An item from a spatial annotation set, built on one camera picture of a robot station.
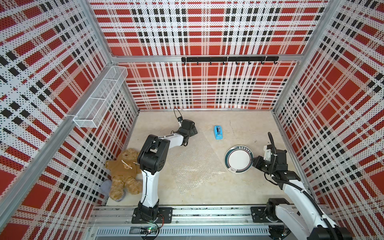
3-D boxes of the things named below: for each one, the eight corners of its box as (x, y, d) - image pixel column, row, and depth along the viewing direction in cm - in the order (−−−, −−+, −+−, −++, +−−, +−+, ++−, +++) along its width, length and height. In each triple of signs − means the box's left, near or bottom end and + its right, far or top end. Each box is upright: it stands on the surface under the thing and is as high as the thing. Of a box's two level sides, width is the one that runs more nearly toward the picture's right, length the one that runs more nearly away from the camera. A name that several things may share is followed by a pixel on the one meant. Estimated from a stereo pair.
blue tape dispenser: (215, 139, 106) (215, 136, 102) (214, 128, 112) (214, 125, 109) (222, 139, 106) (223, 136, 102) (221, 128, 112) (222, 125, 109)
